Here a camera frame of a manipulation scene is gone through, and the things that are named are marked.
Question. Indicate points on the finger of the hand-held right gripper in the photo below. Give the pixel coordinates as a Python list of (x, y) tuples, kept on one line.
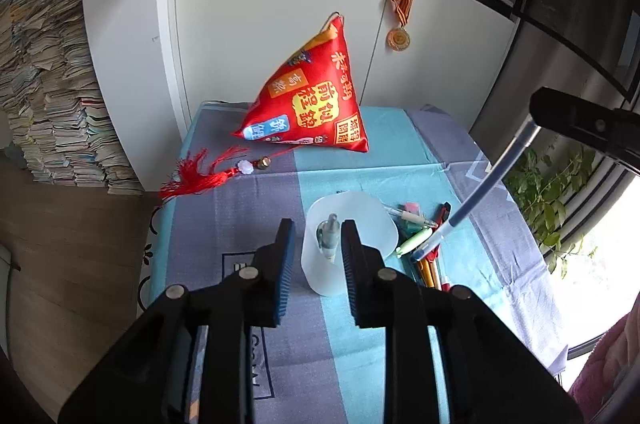
[(580, 118)]

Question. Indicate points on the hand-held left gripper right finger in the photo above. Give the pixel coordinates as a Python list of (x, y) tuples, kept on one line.
[(350, 274)]

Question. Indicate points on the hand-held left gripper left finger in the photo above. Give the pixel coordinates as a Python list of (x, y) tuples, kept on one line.
[(283, 274)]

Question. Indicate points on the grey-green correction pen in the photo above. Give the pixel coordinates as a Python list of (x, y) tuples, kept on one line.
[(328, 236)]

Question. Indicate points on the translucent plastic pen cup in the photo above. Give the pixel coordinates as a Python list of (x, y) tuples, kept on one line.
[(360, 224)]

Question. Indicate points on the green highlighter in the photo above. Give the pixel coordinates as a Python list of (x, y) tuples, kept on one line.
[(414, 241)]

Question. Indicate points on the clear gel pen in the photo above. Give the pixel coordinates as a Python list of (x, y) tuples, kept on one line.
[(412, 218)]

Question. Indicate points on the red and black pen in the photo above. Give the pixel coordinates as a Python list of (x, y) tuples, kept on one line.
[(442, 214)]

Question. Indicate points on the blue ballpoint pen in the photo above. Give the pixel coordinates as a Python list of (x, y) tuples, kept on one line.
[(480, 191)]

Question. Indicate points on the teal eraser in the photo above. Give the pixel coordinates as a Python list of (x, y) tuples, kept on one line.
[(409, 228)]

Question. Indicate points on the green potted plant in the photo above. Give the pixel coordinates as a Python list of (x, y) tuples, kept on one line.
[(545, 199)]

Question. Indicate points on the pink eraser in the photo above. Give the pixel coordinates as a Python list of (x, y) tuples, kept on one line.
[(411, 207)]

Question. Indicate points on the blue and grey tablecloth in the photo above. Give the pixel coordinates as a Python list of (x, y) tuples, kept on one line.
[(350, 176)]

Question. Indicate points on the red tassel charm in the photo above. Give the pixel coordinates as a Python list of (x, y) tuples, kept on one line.
[(200, 176)]

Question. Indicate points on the red pyramid pillow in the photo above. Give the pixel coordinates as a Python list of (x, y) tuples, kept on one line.
[(310, 98)]

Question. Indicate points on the gold medal with striped ribbon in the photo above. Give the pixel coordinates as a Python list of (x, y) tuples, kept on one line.
[(398, 37)]

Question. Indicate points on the white cabinet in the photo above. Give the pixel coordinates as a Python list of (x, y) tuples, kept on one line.
[(250, 28)]

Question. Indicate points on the pink fleece cloth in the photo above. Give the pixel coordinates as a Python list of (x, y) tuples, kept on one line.
[(610, 369)]

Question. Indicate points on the pile of paperback books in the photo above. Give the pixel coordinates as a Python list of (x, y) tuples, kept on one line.
[(55, 103)]

